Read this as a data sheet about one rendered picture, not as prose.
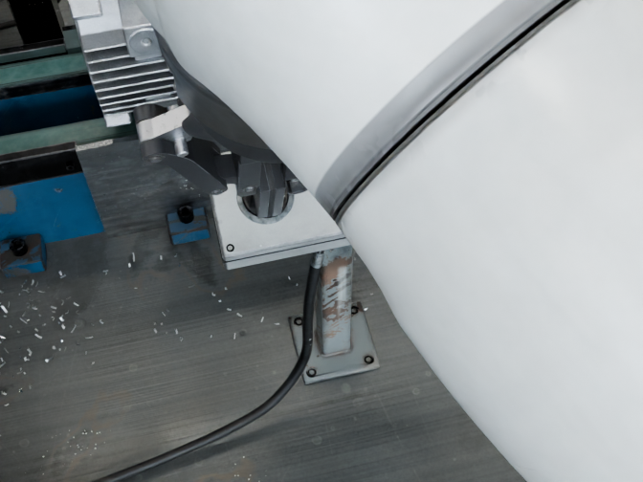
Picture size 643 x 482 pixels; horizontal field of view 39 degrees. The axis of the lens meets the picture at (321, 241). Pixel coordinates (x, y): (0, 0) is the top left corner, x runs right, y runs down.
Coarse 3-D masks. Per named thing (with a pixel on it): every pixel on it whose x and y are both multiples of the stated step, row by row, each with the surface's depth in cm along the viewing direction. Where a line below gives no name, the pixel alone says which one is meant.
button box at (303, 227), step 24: (216, 216) 58; (240, 216) 58; (288, 216) 58; (312, 216) 59; (240, 240) 58; (264, 240) 58; (288, 240) 58; (312, 240) 58; (336, 240) 60; (240, 264) 61
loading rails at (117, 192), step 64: (0, 64) 86; (64, 64) 86; (0, 128) 89; (64, 128) 82; (128, 128) 81; (0, 192) 81; (64, 192) 83; (128, 192) 84; (192, 192) 86; (0, 256) 86
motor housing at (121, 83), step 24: (96, 24) 69; (120, 24) 69; (96, 48) 68; (120, 48) 69; (96, 72) 69; (120, 72) 70; (144, 72) 70; (168, 72) 72; (120, 96) 72; (144, 96) 73
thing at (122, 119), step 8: (72, 0) 66; (80, 0) 66; (88, 0) 67; (96, 0) 67; (72, 8) 66; (80, 8) 67; (88, 8) 67; (96, 8) 67; (72, 16) 67; (80, 16) 67; (88, 16) 67; (96, 16) 68; (104, 120) 77; (112, 120) 77; (120, 120) 77; (128, 120) 77
